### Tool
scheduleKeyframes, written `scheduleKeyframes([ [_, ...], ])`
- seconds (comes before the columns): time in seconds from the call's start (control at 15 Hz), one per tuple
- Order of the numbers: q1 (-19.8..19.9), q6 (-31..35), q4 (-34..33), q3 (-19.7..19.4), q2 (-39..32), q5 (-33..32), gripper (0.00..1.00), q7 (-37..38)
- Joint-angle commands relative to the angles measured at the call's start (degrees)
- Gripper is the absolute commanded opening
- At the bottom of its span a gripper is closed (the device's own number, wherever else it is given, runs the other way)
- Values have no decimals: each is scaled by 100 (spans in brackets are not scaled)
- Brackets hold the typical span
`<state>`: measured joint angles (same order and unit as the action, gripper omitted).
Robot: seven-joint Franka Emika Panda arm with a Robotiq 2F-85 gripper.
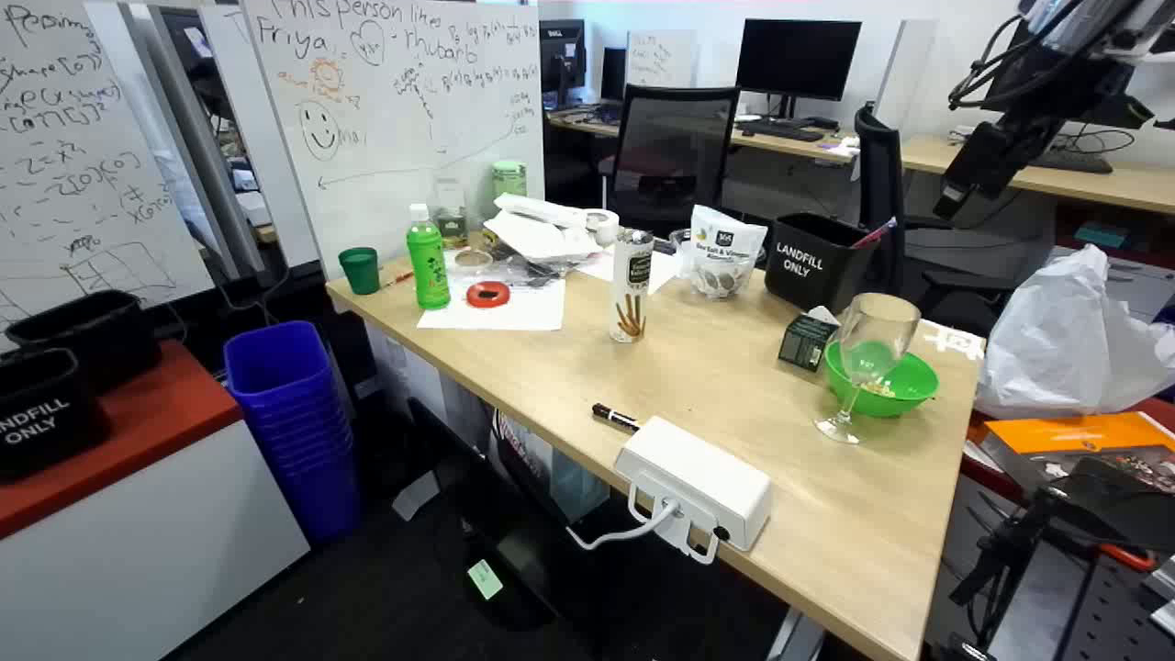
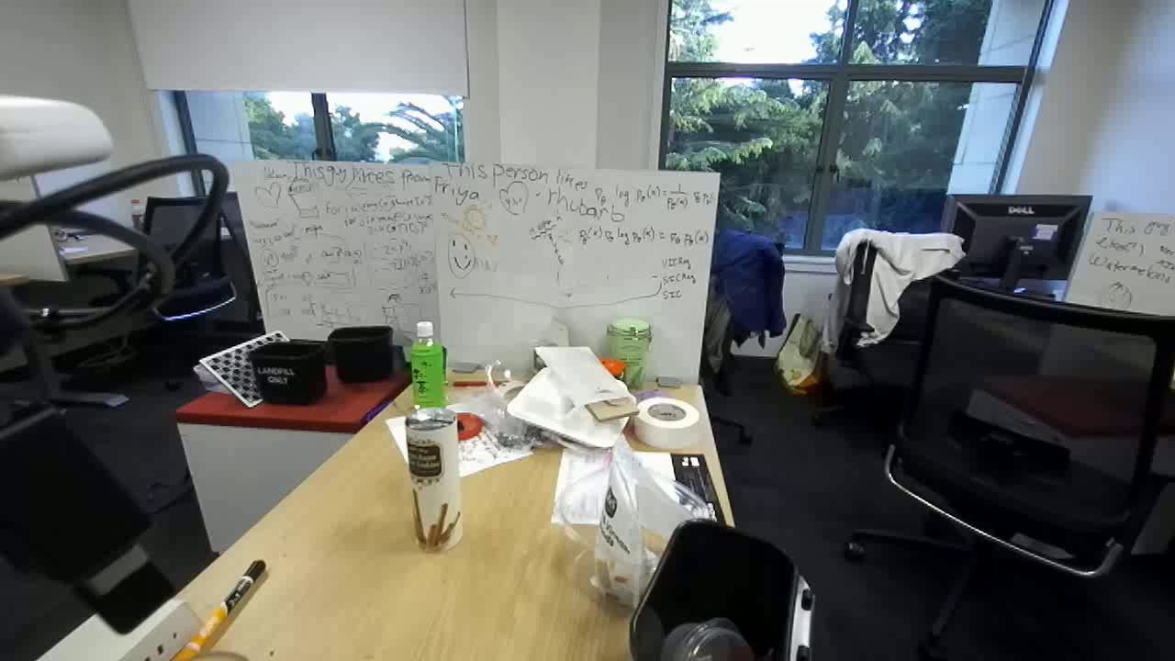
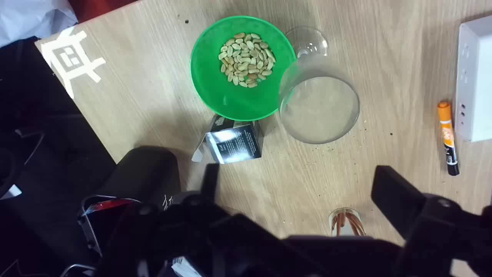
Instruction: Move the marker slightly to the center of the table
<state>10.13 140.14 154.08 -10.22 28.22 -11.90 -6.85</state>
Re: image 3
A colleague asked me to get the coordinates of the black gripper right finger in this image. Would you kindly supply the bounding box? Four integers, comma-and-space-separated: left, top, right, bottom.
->
371, 163, 428, 241

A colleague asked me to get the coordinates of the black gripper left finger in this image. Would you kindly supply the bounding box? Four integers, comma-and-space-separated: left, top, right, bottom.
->
202, 161, 222, 201

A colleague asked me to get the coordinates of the orange and black marker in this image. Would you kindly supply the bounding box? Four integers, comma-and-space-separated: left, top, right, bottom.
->
435, 100, 462, 177

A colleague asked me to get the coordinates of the clear plastic packet bag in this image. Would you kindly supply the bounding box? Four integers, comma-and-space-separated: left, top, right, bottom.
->
191, 114, 265, 166

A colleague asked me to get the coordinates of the tall can with brown sticks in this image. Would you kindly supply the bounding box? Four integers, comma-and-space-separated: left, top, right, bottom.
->
328, 206, 368, 238

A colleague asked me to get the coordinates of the green plastic bowl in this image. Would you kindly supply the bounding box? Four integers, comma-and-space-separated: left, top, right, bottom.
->
189, 14, 299, 123

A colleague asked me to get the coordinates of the clear glass jar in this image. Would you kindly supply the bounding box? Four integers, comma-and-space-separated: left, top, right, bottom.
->
277, 24, 362, 146

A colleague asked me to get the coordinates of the pile of pale seeds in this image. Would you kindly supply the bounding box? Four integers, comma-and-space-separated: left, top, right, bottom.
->
217, 32, 277, 89

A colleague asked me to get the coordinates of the white rectangular box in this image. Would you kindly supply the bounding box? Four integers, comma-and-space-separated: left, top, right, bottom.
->
454, 14, 492, 144

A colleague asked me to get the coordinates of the red fabric object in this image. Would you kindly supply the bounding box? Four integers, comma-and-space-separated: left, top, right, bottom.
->
68, 0, 139, 23

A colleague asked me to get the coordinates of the pale blue cloth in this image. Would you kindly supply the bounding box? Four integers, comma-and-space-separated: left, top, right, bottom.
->
0, 0, 80, 47

